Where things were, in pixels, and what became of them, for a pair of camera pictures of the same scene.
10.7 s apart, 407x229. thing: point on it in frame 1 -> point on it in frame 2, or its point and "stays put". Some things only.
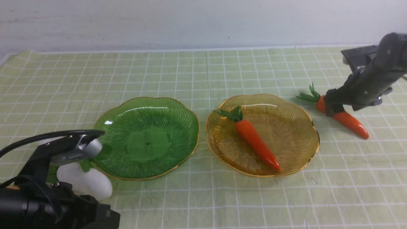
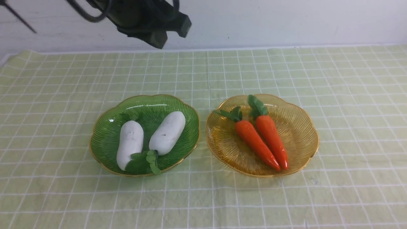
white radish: [92, 183] -> [131, 141]
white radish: [33, 146] -> [162, 140]
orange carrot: [246, 129] stays put
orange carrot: [350, 124] -> [270, 128]
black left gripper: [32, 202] -> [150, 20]
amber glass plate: [286, 128] stays put
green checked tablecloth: [350, 183] stays put
